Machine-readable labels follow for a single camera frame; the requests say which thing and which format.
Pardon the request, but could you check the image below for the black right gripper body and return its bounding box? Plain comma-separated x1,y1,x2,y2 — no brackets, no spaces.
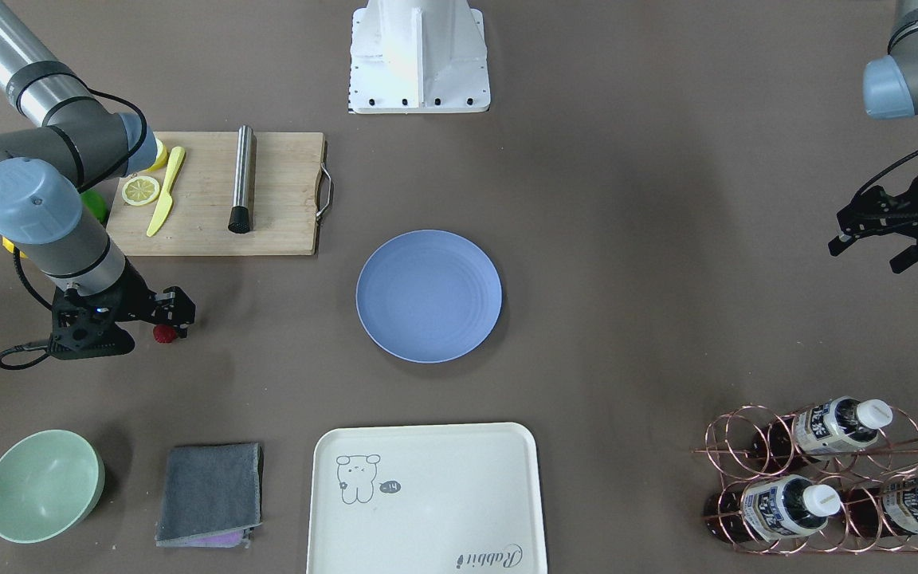
49,264,157,360

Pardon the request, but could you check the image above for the red strawberry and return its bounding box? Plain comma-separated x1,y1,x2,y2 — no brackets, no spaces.
152,324,179,344

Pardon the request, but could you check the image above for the blue round plate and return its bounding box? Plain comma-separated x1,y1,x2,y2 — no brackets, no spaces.
355,230,503,364

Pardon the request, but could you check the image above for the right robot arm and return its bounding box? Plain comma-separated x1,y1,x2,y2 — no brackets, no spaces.
0,1,195,368

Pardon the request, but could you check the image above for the lower whole lemon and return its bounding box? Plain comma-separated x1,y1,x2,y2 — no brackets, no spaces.
2,236,26,258

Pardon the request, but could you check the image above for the steel muddler black tip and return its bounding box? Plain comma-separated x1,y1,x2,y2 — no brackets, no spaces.
227,124,256,234

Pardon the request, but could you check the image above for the upper lemon slice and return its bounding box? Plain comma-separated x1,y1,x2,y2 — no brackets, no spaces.
120,175,163,206

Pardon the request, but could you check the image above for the green lime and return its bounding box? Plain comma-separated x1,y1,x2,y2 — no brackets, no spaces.
80,189,110,226

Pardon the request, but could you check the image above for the yellow plastic knife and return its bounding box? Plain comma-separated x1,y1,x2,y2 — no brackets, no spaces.
145,146,186,237

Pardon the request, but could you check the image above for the mint green bowl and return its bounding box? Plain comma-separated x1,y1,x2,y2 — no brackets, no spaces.
0,429,105,544

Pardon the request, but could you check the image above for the wooden cutting board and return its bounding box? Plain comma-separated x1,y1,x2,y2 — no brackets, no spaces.
107,132,327,258

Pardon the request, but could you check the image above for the grey folded cloth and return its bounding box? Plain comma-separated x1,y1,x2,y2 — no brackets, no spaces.
155,442,263,548

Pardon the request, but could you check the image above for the back tea bottle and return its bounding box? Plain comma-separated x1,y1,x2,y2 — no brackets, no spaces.
751,396,895,472
842,477,918,538

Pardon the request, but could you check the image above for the tea bottle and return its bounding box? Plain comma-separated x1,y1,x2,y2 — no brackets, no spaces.
702,474,842,545
842,477,918,538
751,396,895,472

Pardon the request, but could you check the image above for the cream rabbit tray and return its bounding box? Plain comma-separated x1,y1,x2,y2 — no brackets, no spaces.
307,422,549,573

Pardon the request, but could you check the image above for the front tea bottle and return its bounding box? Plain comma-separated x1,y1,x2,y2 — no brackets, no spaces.
702,474,842,545

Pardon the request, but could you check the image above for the copper wire bottle rack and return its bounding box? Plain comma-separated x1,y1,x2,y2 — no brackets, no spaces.
696,403,918,556

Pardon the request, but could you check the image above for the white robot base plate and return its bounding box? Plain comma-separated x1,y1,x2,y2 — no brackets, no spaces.
347,1,492,114

